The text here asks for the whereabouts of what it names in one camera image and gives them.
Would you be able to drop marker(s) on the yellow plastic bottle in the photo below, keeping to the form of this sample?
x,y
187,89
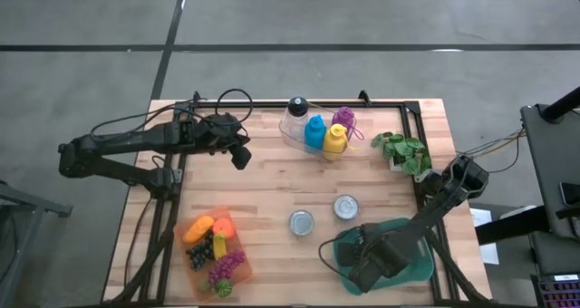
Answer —
x,y
335,140

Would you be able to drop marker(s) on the green plant white pot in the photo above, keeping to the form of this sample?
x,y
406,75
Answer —
x,y
403,151

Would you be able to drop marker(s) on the blue plastic bottle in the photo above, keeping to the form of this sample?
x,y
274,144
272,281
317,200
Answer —
x,y
316,133

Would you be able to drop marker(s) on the magenta plastic bottle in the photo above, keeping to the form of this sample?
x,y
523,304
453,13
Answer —
x,y
344,116

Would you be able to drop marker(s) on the black rack device with ports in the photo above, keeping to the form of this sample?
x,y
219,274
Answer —
x,y
557,294

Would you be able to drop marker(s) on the red label tuna can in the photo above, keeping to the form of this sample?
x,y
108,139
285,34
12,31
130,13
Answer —
x,y
345,207

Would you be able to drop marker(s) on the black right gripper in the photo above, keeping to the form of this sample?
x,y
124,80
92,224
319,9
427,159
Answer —
x,y
380,262

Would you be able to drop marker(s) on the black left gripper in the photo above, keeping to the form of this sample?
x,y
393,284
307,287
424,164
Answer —
x,y
215,140

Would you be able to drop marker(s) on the clear plastic bin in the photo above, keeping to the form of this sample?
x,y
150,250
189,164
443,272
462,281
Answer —
x,y
287,138

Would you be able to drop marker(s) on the grey metal bracket plate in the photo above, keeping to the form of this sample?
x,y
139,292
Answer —
x,y
176,176

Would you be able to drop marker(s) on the orange translucent plastic bin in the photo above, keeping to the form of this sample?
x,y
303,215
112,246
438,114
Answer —
x,y
234,244

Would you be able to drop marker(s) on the dark blue toy grapes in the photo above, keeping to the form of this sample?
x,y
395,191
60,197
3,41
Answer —
x,y
199,253

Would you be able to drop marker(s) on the black frame clamp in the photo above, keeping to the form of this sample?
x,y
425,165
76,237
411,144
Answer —
x,y
364,97
196,97

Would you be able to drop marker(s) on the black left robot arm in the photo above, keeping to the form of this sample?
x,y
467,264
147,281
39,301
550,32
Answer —
x,y
122,142

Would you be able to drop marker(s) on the teal plastic basket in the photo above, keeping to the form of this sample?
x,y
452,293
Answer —
x,y
428,269

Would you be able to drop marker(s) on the green label tuna can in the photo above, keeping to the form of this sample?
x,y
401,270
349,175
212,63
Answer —
x,y
301,223

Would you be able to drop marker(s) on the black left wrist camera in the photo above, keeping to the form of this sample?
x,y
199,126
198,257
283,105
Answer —
x,y
222,120

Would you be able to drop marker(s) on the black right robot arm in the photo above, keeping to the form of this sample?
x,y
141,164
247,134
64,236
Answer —
x,y
435,208

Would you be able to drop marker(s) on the white paper sheet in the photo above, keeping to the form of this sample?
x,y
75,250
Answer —
x,y
480,216

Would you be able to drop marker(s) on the black cart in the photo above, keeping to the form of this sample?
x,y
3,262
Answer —
x,y
566,136

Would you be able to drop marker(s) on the black pole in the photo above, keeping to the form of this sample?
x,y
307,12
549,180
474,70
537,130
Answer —
x,y
562,105

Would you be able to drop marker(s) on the black aluminium table frame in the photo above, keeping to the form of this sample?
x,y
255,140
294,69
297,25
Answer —
x,y
272,104

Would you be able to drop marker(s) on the yellow toy banana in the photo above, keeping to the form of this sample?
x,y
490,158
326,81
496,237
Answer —
x,y
219,247

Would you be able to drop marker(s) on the orange toy fruit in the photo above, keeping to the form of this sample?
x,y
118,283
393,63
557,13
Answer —
x,y
224,228

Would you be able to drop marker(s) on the red toy grapes with leaf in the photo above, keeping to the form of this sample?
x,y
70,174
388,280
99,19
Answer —
x,y
226,262

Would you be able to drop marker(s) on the clear bottle black cap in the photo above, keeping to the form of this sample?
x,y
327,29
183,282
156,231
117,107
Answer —
x,y
296,118

